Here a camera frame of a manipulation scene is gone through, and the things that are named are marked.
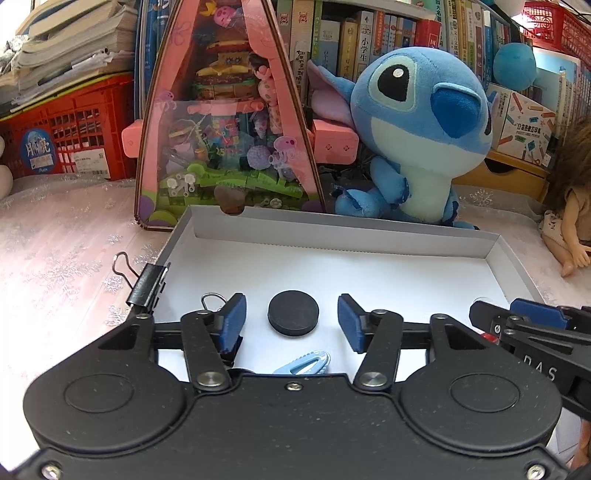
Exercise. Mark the black binder clip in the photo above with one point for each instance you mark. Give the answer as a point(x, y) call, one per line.
point(145, 290)
point(213, 323)

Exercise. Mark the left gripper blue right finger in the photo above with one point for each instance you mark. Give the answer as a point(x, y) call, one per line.
point(355, 323)

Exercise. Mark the wooden drawer shelf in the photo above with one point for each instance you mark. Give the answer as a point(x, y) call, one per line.
point(506, 173)

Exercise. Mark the row of books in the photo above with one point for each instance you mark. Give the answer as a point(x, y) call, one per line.
point(345, 37)

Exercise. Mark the light blue clip front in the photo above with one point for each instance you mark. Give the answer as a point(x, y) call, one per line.
point(312, 363)

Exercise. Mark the Doraemon plush toy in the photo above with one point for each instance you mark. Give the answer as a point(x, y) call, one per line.
point(6, 177)

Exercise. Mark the red crayon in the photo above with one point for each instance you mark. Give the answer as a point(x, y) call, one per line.
point(491, 338)

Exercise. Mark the pink snowflake tablecloth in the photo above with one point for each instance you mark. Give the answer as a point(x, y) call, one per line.
point(59, 235)

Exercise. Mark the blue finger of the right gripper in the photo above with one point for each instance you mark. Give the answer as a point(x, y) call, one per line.
point(490, 318)
point(539, 313)

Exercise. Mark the white shallow cardboard box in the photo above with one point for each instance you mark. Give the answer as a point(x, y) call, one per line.
point(414, 270)

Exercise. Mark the red plastic crate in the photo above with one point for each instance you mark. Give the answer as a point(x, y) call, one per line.
point(75, 131)

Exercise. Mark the brown haired baby doll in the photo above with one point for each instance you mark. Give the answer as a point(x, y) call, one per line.
point(565, 228)

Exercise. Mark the pink triangular block display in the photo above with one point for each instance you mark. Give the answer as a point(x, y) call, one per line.
point(221, 116)

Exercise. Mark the black binder clip on box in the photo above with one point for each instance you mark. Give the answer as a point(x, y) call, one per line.
point(145, 290)

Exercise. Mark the black round disc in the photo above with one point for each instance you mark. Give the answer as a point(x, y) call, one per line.
point(293, 313)

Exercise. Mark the blue Stitch plush toy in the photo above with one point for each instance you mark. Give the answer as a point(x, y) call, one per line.
point(426, 119)

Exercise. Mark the blue round plush ball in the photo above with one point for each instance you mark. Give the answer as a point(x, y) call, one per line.
point(514, 66)

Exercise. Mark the red plastic basket top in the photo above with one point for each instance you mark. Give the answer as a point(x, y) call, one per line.
point(556, 28)

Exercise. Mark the stack of books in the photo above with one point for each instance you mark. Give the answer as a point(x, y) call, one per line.
point(62, 43)

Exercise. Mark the white coloured pencil box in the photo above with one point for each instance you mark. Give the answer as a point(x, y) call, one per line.
point(522, 128)

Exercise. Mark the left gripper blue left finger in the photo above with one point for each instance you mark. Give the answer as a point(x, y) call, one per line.
point(233, 315)

